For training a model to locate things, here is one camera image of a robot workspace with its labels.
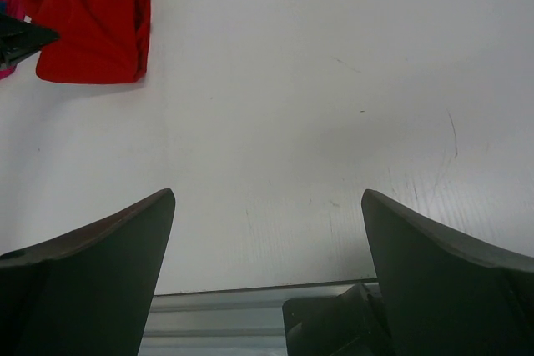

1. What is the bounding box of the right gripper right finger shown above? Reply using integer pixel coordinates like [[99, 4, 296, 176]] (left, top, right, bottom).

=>
[[361, 189, 533, 355]]

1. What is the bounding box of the aluminium mounting rail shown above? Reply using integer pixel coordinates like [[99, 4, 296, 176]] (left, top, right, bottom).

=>
[[139, 280, 375, 355]]

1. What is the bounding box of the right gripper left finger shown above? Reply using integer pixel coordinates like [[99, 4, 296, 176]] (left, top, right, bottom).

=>
[[1, 188, 175, 355]]

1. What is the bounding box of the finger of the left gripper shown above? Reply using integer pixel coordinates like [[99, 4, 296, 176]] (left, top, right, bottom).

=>
[[1, 14, 59, 68]]

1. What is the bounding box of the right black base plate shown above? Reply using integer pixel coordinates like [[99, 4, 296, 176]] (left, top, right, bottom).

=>
[[282, 282, 395, 356]]

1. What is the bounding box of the red t shirt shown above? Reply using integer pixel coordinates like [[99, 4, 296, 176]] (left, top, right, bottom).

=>
[[23, 0, 151, 84]]

